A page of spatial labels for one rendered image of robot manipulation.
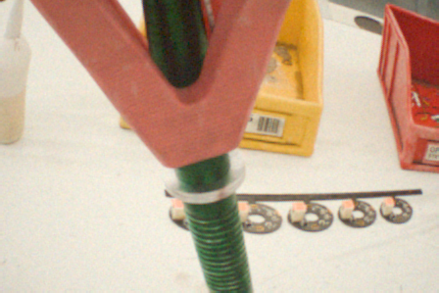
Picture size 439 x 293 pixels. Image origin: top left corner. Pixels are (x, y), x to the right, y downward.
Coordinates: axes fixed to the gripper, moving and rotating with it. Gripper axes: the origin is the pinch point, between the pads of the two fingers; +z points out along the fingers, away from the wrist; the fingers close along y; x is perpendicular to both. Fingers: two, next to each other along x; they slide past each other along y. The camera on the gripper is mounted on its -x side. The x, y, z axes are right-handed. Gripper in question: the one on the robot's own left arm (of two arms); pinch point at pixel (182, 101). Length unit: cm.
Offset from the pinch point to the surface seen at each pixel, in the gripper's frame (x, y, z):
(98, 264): 2.8, 15.8, 18.3
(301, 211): -7.7, 18.5, 21.0
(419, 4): -115, 196, 127
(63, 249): 4.4, 16.7, 17.8
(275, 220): -6.5, 18.7, 21.3
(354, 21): -22, 42, 27
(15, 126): 5.2, 25.9, 16.3
